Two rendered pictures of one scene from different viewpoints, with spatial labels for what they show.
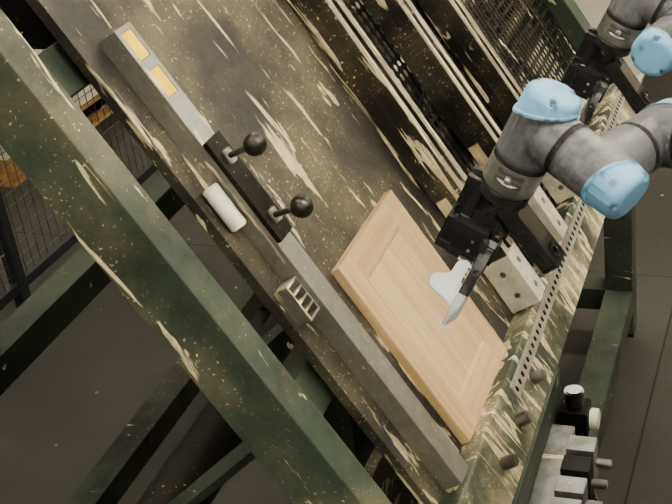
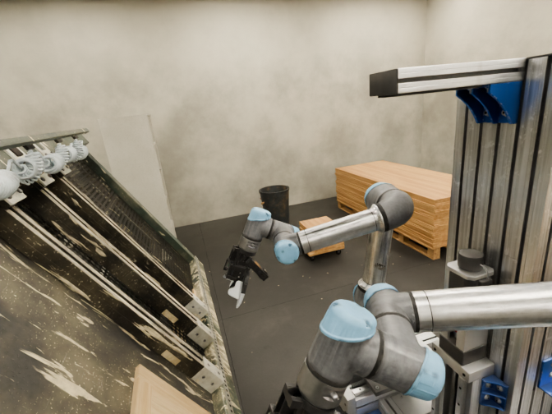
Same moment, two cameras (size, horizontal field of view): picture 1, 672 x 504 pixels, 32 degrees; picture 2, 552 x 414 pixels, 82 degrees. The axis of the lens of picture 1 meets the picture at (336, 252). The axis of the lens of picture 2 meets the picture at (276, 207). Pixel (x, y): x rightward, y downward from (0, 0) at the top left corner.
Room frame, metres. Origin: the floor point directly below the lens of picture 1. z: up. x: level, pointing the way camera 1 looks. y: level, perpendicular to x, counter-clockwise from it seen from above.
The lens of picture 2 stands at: (1.13, 0.04, 1.99)
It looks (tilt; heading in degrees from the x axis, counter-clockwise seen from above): 18 degrees down; 319
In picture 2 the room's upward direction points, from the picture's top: 6 degrees counter-clockwise
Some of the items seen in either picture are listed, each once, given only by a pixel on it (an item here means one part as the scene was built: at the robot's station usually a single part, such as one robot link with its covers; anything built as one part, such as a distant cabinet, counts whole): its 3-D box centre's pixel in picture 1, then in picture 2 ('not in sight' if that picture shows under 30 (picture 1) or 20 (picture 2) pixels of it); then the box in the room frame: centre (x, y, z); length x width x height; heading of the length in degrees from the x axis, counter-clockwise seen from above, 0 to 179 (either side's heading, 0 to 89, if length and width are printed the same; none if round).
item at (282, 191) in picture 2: not in sight; (275, 206); (5.09, -3.34, 0.33); 0.54 x 0.54 x 0.65
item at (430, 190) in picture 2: not in sight; (402, 199); (3.43, -4.55, 0.39); 2.46 x 1.04 x 0.78; 155
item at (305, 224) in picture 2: not in sight; (317, 236); (3.83, -2.97, 0.20); 0.61 x 0.51 x 0.40; 155
